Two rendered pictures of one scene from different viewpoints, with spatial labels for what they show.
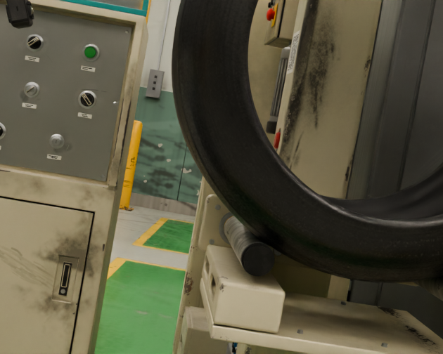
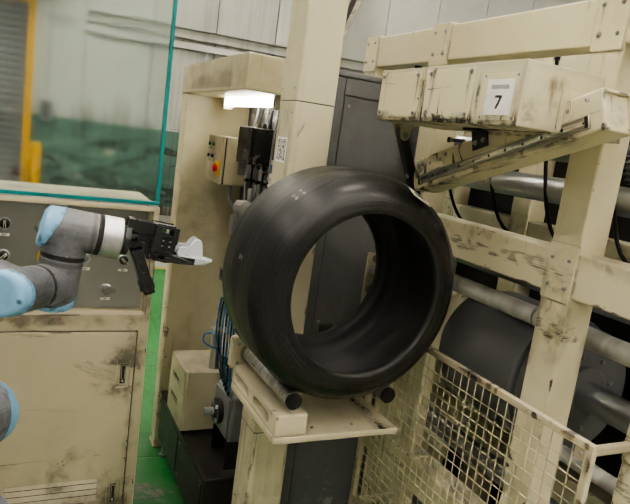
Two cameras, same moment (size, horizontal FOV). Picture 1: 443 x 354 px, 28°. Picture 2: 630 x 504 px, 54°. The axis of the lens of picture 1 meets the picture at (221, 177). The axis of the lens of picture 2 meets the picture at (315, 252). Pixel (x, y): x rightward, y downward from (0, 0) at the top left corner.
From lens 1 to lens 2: 0.71 m
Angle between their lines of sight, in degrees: 23
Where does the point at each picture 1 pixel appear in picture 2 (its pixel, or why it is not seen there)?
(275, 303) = (303, 420)
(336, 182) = (300, 316)
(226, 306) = (279, 428)
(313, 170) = not seen: hidden behind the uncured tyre
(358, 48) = not seen: hidden behind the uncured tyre
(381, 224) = (356, 377)
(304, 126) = not seen: hidden behind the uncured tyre
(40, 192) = (101, 324)
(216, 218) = (238, 349)
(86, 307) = (137, 387)
